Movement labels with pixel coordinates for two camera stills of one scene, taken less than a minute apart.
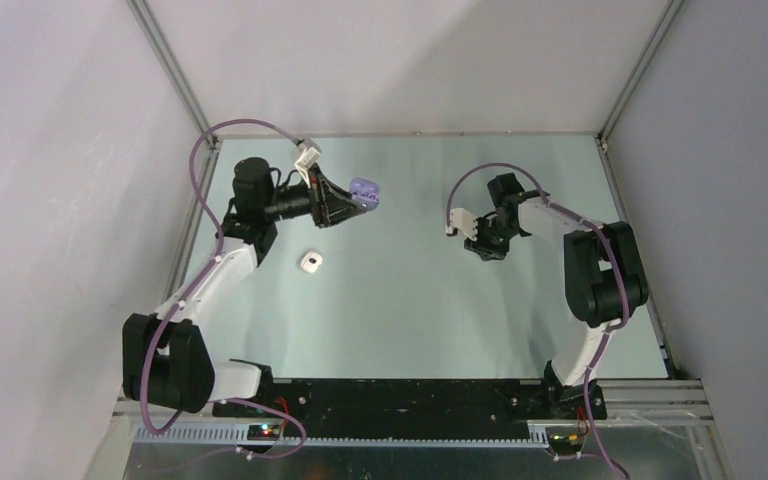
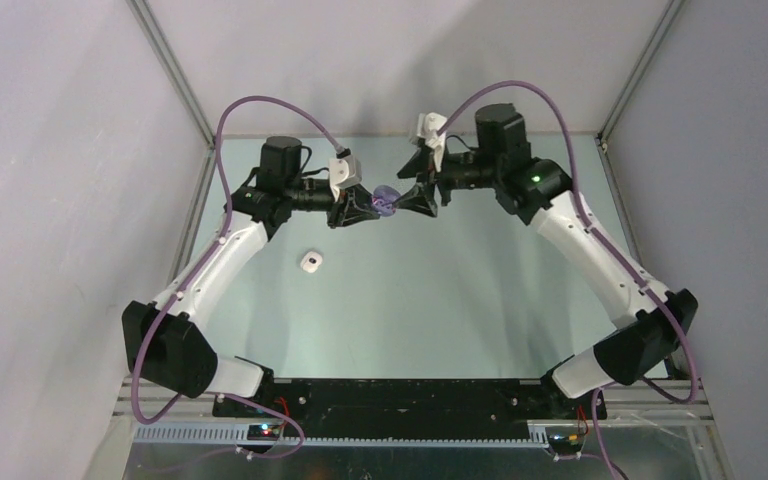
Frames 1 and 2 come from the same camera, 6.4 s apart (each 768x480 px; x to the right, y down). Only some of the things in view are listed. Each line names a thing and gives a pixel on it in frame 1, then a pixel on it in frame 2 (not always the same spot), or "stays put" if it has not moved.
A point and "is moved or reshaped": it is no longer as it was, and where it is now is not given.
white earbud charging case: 311,261 stays put
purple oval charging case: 366,191 is moved or reshaped
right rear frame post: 672,10 stays put
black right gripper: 482,247 -> 420,199
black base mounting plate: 421,408 stays put
